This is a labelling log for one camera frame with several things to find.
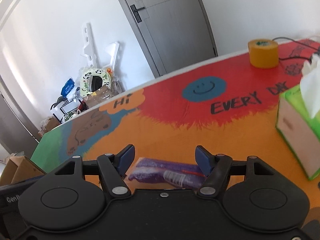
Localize purple long bread packet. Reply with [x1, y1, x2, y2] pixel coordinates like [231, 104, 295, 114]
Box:
[127, 158, 206, 189]

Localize right hand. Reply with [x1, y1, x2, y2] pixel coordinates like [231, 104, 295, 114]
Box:
[302, 207, 320, 240]

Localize open cardboard box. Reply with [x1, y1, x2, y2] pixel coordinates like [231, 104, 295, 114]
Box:
[0, 156, 46, 186]

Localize colourful cat table mat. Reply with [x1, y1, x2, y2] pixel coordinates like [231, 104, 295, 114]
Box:
[31, 39, 319, 207]

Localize grey door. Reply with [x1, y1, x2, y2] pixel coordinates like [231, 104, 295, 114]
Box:
[1, 80, 41, 158]
[118, 0, 218, 77]

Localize small orange cardboard box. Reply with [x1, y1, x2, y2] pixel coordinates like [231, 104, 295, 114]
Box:
[38, 116, 61, 137]

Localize taped cardboard box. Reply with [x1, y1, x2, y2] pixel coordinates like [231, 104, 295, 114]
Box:
[83, 85, 119, 108]

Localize black shoe rack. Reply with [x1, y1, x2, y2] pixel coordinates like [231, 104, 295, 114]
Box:
[50, 96, 81, 123]

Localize blue plastic bag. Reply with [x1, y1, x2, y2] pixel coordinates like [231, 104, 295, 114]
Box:
[61, 78, 75, 98]

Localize green tissue box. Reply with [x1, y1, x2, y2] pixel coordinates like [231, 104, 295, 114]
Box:
[276, 54, 319, 180]

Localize tall white foam board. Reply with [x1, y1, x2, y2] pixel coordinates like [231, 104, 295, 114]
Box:
[81, 22, 98, 68]

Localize short white foam board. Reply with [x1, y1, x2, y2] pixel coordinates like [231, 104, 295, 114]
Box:
[105, 42, 120, 76]

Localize yellow tape roll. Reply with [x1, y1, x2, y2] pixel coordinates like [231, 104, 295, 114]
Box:
[248, 38, 279, 69]

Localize panda toilet seat ring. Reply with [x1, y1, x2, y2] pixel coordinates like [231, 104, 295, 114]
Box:
[79, 67, 112, 97]

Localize black cable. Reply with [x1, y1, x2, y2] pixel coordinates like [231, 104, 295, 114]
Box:
[272, 36, 320, 61]

